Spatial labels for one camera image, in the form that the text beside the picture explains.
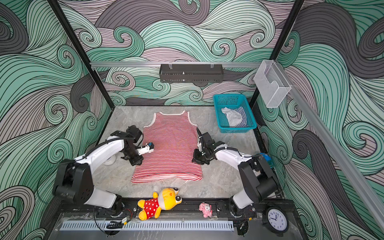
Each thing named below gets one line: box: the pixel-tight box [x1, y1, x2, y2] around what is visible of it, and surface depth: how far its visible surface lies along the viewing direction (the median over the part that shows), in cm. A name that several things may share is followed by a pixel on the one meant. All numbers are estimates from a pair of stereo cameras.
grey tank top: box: [221, 107, 243, 127], surface depth 113 cm
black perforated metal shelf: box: [159, 61, 224, 83], surface depth 96 cm
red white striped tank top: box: [130, 111, 203, 184], surface depth 95 cm
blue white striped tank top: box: [235, 106, 248, 128], surface depth 106 cm
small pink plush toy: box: [198, 202, 213, 218], surface depth 72 cm
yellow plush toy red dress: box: [137, 187, 183, 221], surface depth 71 cm
